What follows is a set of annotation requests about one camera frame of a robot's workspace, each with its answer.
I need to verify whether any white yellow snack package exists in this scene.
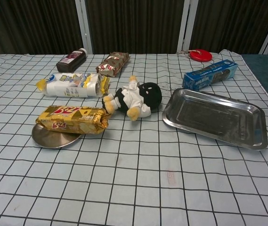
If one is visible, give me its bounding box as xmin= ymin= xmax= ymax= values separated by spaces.
xmin=36 ymin=72 xmax=111 ymax=98

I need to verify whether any blue cookie box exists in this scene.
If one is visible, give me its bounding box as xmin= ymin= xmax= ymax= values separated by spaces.
xmin=182 ymin=58 xmax=239 ymax=91

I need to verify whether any black grid checked tablecloth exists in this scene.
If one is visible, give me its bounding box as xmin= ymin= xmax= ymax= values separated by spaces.
xmin=0 ymin=53 xmax=268 ymax=226

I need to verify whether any red round disc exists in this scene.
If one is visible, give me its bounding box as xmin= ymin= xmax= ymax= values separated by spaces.
xmin=189 ymin=48 xmax=212 ymax=63

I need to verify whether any round steel plate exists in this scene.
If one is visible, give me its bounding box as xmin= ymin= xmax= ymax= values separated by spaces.
xmin=31 ymin=124 xmax=82 ymax=149

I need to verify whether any brown red snack package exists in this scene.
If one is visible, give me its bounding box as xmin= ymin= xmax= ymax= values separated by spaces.
xmin=95 ymin=51 xmax=130 ymax=78

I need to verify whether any rectangular steel tray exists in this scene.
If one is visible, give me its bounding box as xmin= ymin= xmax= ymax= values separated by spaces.
xmin=162 ymin=88 xmax=268 ymax=151

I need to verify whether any dark juice bottle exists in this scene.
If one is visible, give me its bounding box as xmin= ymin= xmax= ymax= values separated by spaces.
xmin=56 ymin=48 xmax=88 ymax=73

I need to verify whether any black and white plush doll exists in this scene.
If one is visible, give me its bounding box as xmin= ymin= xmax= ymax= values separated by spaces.
xmin=102 ymin=75 xmax=163 ymax=122

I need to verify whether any gold foil snack package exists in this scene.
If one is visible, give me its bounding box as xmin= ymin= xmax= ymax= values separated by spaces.
xmin=35 ymin=105 xmax=113 ymax=135

